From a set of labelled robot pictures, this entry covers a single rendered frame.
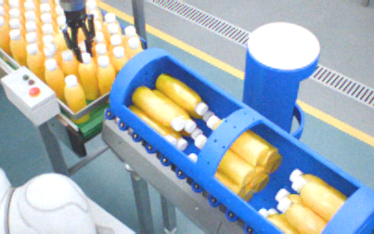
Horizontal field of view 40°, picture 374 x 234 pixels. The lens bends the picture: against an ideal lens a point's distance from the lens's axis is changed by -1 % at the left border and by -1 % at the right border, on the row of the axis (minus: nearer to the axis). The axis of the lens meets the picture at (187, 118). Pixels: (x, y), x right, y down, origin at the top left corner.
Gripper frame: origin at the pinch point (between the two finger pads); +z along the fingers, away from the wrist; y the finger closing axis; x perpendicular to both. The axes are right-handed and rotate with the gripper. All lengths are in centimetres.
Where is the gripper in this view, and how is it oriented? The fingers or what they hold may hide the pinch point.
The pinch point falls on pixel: (83, 51)
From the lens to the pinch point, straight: 191.0
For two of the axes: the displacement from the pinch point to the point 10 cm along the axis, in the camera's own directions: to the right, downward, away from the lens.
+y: 7.1, -5.3, 4.6
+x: -7.0, -5.2, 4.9
